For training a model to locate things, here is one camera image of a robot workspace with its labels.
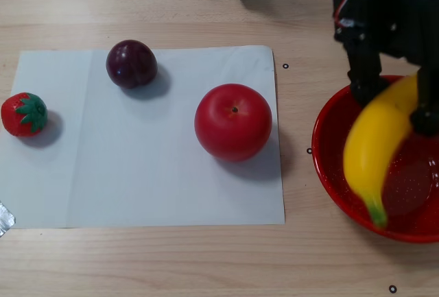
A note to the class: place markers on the red speckled bowl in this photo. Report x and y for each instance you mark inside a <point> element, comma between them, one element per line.
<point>329,173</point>

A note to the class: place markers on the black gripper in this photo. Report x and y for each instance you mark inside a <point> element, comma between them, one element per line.
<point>384,41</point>

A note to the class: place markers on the red strawberry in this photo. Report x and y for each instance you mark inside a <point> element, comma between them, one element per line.
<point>13,118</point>

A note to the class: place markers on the white paper sheet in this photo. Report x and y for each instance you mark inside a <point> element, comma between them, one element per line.
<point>137,173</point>

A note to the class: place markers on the red apple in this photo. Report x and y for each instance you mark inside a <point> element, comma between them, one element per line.
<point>233,125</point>

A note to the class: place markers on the dark purple plum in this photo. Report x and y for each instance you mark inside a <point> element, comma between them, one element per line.
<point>132,63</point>

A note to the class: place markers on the grey tape piece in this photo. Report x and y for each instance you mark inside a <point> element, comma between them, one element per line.
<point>5,221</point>

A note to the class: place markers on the yellow banana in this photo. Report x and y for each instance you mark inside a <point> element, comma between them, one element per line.
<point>374,139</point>

